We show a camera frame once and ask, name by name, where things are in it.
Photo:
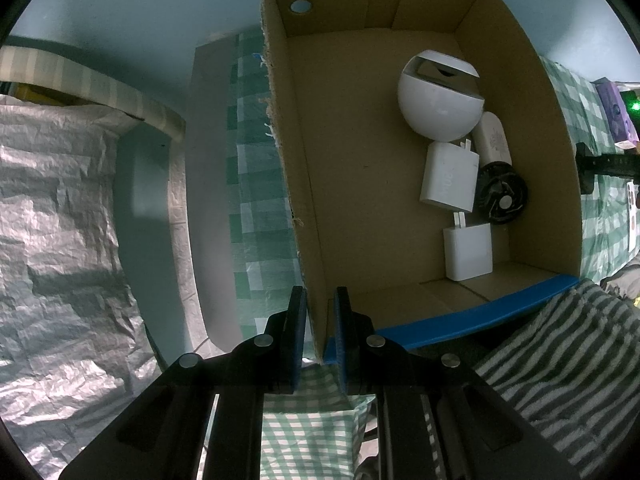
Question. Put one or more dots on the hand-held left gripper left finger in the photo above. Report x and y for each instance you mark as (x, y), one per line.
(298, 342)

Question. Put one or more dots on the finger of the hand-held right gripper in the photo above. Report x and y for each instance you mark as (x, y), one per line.
(610, 165)

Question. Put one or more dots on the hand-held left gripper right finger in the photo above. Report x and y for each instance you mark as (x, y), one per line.
(341, 342)

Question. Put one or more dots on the black round fan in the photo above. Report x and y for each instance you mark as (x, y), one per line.
(505, 195)

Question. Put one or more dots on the white power adapter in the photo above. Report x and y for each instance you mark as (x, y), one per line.
(447, 180)
(467, 255)

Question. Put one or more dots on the white round lamp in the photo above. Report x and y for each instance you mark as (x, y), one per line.
(435, 110)

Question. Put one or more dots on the cardboard box blue rim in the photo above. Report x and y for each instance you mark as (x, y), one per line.
(360, 160)

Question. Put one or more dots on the purple box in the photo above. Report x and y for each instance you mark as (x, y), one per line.
(617, 120)

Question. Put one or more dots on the white printed card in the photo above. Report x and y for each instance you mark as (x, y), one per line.
(633, 215)

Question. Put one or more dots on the white oval case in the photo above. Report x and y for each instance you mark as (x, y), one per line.
(495, 140)

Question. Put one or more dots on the green checkered tablecloth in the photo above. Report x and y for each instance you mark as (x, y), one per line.
(255, 210)

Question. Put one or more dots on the white embossed foam strip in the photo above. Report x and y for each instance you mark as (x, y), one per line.
(180, 210)

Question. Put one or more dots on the green white striped towel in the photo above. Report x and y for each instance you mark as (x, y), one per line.
(565, 370)

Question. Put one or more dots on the silver crinkled woven sheet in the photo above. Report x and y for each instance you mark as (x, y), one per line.
(50, 260)

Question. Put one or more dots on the beige striped cushion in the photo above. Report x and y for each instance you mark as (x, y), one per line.
(75, 75)

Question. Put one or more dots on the yellow object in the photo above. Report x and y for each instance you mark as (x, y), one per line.
(40, 94)

